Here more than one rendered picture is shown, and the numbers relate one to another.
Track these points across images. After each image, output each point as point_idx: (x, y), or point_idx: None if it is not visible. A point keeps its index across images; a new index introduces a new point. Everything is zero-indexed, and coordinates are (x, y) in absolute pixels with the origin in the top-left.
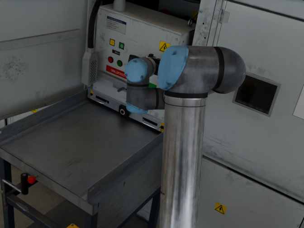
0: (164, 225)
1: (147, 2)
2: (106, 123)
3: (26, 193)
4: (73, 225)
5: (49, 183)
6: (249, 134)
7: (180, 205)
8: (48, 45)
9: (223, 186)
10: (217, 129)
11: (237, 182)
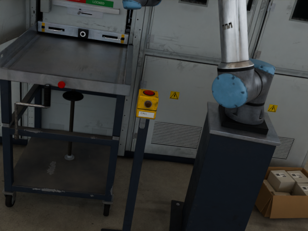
0: (234, 46)
1: None
2: (74, 45)
3: (49, 105)
4: (142, 89)
5: (78, 84)
6: (193, 25)
7: (243, 27)
8: None
9: (175, 75)
10: (167, 28)
11: (186, 68)
